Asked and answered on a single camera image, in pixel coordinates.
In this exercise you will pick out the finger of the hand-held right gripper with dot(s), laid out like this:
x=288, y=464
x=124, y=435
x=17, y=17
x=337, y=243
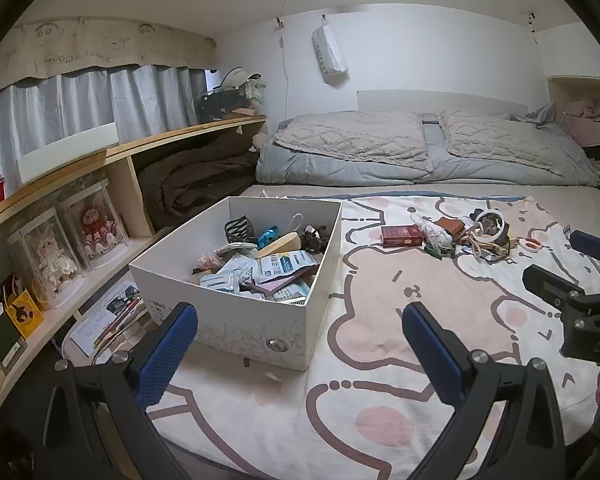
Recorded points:
x=550, y=285
x=592, y=245

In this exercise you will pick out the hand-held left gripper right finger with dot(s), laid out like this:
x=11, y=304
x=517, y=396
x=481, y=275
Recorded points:
x=430, y=355

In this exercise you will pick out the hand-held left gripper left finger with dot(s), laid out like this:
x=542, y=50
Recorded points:
x=167, y=355

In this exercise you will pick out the white storage box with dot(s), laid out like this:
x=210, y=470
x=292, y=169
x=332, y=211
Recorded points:
x=230, y=325

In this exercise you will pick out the white blue packet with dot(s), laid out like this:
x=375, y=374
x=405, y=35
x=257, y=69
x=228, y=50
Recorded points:
x=287, y=265
x=227, y=277

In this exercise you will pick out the light wooden block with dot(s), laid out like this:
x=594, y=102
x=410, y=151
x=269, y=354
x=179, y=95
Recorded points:
x=280, y=246

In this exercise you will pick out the small red white scissors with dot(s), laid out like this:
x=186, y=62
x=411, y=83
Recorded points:
x=532, y=243

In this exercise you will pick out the bundle of pencils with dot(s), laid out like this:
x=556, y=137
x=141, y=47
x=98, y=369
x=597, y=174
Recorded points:
x=117, y=320

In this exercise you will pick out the white booklet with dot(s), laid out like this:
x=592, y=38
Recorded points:
x=95, y=330

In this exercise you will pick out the green plastic tool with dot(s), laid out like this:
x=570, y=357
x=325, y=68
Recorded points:
x=432, y=252

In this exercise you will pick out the brown leather wallet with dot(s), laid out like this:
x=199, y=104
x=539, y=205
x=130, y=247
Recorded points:
x=452, y=226

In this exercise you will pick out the red cardboard box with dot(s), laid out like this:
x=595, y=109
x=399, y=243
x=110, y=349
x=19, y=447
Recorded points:
x=401, y=236

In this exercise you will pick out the silver crumpled wrapper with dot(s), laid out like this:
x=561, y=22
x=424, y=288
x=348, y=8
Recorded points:
x=430, y=230

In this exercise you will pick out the pink clothes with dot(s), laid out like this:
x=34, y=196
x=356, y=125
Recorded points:
x=590, y=120

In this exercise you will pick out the patterned flat pack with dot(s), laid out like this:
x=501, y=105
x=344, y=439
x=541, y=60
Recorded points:
x=235, y=249

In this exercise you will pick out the red dress doll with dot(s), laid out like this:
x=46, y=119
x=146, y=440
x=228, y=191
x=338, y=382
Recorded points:
x=97, y=232

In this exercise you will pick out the black hair claw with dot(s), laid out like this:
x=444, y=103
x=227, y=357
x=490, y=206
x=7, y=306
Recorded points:
x=239, y=230

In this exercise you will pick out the white dress doll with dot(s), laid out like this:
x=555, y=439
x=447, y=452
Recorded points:
x=52, y=265

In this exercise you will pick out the small yellow box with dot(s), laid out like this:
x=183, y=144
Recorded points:
x=25, y=312

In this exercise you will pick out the blue wrapper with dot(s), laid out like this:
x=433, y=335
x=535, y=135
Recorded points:
x=267, y=237

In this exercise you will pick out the wooden side shelf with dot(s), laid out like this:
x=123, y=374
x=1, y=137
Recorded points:
x=580, y=85

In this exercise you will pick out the dark plush toy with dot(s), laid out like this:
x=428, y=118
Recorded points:
x=314, y=237

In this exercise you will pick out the dark green book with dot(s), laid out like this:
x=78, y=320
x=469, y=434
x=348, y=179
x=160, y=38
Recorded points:
x=0, y=342

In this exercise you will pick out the beige bed mattress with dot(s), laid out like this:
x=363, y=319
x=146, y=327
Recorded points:
x=380, y=191

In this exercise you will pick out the red doll in clear case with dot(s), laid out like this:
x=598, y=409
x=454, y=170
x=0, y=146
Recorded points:
x=70, y=210

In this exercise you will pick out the brown blanket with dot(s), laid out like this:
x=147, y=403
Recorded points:
x=195, y=180

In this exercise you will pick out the wooden shelf unit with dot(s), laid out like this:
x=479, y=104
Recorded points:
x=125, y=180

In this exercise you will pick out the grey quilt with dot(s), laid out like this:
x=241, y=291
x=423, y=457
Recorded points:
x=340, y=176

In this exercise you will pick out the white board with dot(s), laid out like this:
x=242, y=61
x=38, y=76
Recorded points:
x=65, y=152

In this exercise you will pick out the black bag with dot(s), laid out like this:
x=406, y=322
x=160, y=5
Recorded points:
x=220, y=105

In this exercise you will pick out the grey curtain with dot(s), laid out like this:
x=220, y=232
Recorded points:
x=150, y=100

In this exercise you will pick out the beige cap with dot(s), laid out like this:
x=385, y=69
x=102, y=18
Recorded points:
x=237, y=77

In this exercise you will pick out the white hanging bag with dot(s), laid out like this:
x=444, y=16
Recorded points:
x=330, y=55

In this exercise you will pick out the beige printed valance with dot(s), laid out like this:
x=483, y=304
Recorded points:
x=80, y=50

